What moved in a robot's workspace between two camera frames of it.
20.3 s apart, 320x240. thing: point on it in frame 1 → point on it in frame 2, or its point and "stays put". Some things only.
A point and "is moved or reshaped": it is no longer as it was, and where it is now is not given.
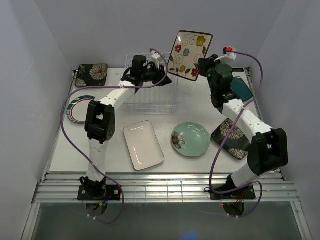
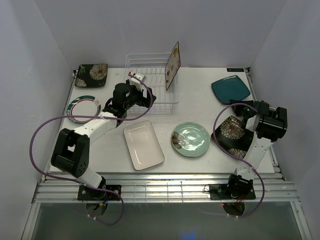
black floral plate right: (237, 144) stays put
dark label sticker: (238, 70) stays put
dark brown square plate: (189, 47) is moved or reshaped
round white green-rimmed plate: (77, 110) stays put
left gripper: (160, 73) → (143, 101)
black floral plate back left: (89, 75) stays put
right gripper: (204, 63) → (249, 102)
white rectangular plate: (143, 146) stays put
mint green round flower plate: (190, 139) stays put
